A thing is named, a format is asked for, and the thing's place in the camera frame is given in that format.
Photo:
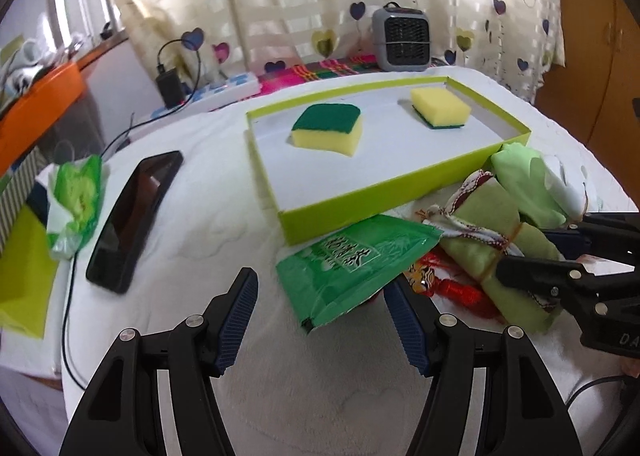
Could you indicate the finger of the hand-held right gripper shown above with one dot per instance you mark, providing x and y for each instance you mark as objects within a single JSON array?
[
  {"x": 600, "y": 236},
  {"x": 535, "y": 273}
]

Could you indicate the green tea packet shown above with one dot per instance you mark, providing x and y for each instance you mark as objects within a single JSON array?
[{"x": 350, "y": 261}]

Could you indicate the light green sock bundle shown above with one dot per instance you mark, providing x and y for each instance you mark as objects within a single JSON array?
[{"x": 520, "y": 175}]

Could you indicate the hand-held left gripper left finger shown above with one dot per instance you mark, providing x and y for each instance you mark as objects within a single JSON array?
[{"x": 237, "y": 321}]

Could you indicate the white blue power strip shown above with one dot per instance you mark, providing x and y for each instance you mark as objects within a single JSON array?
[{"x": 225, "y": 88}]

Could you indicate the yellow green box lid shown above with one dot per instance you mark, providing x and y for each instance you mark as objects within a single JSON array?
[{"x": 25, "y": 276}]

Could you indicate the green white plastic bag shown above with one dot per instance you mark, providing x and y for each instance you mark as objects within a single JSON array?
[{"x": 75, "y": 196}]

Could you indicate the colourful plaid cloth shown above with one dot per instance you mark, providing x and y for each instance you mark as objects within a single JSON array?
[{"x": 325, "y": 70}]

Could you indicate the black charger adapter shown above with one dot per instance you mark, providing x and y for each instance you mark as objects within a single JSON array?
[{"x": 170, "y": 85}]

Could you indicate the lime green shallow box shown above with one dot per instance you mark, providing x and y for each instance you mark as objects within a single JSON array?
[{"x": 350, "y": 208}]

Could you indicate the white green cloth pile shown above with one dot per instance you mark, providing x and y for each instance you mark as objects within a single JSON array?
[{"x": 30, "y": 55}]

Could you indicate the black smartphone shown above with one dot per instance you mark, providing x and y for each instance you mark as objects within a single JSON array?
[{"x": 130, "y": 226}]

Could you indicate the orange storage box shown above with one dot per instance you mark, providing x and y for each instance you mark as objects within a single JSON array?
[{"x": 40, "y": 100}]

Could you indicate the yellow green sponge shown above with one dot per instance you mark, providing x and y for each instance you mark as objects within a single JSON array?
[
  {"x": 325, "y": 135},
  {"x": 440, "y": 105}
]

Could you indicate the grey desktop heater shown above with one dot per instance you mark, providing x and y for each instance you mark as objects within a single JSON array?
[{"x": 400, "y": 43}]

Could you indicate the wooden wardrobe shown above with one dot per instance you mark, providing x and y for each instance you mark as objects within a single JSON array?
[{"x": 590, "y": 60}]

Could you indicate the green cloth bundle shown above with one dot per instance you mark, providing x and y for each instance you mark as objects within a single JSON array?
[{"x": 480, "y": 246}]

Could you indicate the striped box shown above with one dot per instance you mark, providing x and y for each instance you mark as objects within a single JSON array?
[{"x": 20, "y": 186}]

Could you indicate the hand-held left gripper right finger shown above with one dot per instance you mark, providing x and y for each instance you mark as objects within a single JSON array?
[{"x": 407, "y": 331}]

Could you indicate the red tassel ornament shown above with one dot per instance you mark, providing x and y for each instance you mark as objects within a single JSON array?
[{"x": 460, "y": 293}]

